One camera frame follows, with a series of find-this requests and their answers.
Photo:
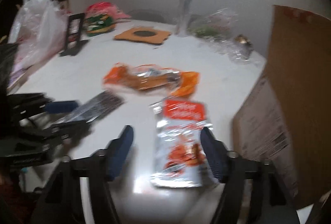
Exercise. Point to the brown cardboard box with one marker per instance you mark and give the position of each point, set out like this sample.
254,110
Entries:
286,116

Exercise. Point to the gold round ornament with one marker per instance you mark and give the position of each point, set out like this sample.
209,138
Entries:
243,40

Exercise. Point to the dark cracker snack pack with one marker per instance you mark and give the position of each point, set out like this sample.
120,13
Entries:
96,108

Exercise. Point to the silver red snack bag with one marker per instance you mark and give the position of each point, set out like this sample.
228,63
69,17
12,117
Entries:
180,161

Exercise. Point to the white plastic bag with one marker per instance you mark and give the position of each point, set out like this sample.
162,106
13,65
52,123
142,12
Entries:
39,28

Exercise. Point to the orange clear snack bag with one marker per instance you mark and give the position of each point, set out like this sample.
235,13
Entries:
150,77

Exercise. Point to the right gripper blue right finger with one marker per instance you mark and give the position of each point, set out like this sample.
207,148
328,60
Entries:
216,155

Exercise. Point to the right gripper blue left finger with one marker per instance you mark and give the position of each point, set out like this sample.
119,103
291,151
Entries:
117,152

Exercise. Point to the tall clear glass vase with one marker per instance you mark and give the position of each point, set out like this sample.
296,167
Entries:
183,17

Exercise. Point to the crumpled clear plastic wrap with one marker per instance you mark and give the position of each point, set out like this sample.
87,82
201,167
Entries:
236,52

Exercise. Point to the clear bag with greens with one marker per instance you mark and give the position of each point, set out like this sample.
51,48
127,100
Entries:
217,26

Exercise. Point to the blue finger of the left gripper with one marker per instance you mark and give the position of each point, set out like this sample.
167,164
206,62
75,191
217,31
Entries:
61,106

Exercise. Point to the green red snack bag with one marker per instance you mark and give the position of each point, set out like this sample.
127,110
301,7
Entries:
102,18

